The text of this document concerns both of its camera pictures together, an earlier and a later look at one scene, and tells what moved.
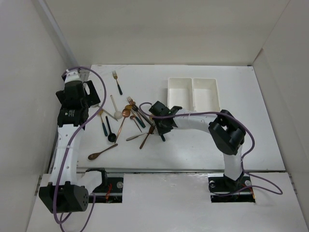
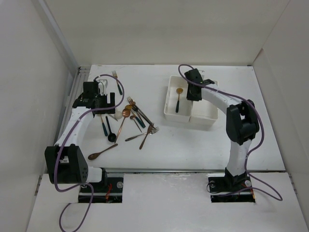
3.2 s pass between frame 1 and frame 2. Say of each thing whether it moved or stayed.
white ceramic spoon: stayed
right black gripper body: moved
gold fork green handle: stayed
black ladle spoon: stayed
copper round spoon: stayed
